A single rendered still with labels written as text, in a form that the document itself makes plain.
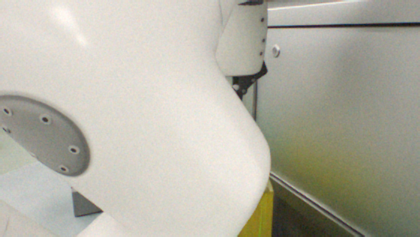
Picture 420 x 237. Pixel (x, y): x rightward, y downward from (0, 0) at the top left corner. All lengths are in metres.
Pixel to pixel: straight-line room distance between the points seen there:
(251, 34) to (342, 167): 0.23
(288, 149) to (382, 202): 0.19
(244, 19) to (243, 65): 0.06
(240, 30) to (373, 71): 0.17
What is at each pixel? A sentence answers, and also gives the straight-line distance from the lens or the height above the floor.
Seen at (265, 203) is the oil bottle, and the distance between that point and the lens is 0.48.
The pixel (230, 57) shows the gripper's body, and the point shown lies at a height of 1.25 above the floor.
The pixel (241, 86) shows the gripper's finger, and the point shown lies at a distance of 0.48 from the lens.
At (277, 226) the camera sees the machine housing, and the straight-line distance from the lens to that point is 0.74.
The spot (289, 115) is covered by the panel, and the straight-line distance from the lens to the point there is 0.59.
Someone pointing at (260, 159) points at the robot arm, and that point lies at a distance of 0.15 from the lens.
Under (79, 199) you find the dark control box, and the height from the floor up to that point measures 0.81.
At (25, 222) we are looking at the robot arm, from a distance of 0.18.
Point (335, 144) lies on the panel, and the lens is 0.51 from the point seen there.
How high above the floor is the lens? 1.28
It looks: 15 degrees down
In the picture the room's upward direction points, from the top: straight up
